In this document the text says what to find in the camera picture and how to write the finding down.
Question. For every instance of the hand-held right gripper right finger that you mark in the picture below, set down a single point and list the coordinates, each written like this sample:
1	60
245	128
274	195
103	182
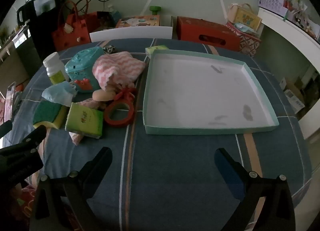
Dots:
228	173

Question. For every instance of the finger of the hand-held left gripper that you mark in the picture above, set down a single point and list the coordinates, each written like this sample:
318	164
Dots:
37	137

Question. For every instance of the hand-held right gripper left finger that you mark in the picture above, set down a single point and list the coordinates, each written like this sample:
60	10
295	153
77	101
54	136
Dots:
102	160

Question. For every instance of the green yellow sponge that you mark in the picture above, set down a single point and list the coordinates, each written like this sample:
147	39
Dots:
47	114

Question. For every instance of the large green tissue pack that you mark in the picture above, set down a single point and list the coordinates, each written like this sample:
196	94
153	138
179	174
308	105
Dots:
85	120

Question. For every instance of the light blue face mask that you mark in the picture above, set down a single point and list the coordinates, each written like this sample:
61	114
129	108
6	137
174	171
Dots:
58	93

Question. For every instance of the beige powder puff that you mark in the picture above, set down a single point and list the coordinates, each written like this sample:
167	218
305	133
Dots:
102	95

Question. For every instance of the pink white zigzag cloth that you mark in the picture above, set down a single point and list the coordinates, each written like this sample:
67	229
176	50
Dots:
117	67

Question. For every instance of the leopard print scrunchie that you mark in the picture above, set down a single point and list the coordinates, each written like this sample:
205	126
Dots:
109	49

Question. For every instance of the blue plaid tablecloth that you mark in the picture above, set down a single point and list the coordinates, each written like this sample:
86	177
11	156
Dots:
175	171

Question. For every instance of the white pill bottle green label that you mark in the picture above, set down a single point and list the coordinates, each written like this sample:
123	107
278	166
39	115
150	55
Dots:
53	67

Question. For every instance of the teal plastic toy box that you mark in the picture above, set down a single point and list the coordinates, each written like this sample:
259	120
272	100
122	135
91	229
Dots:
83	70

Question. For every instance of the cardboard boxes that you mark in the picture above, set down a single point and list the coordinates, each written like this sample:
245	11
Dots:
292	95

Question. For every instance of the red felt tote bag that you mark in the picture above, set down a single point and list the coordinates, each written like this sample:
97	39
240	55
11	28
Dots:
71	34

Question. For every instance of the black bag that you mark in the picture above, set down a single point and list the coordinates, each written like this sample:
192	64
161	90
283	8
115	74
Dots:
41	28

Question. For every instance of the small green tissue pack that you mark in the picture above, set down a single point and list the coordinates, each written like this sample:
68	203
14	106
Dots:
155	50

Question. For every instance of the white chair back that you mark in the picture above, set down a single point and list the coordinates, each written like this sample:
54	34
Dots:
130	33

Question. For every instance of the red patterned gift bag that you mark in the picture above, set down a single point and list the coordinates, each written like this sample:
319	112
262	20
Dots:
248	42

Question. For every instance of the colourful toy package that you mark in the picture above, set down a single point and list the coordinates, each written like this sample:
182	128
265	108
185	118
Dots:
137	22

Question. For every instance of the red cardboard box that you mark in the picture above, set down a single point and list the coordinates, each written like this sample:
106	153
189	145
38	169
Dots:
205	32

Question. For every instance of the blue pump bottle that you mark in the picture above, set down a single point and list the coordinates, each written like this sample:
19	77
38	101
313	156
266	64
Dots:
113	14

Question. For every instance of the white shelf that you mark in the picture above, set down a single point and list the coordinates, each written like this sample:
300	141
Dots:
287	28

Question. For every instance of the yellow gift bag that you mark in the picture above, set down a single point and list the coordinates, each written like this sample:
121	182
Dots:
245	17

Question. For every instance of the green toy knob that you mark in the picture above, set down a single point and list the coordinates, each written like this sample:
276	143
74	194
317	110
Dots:
155	10

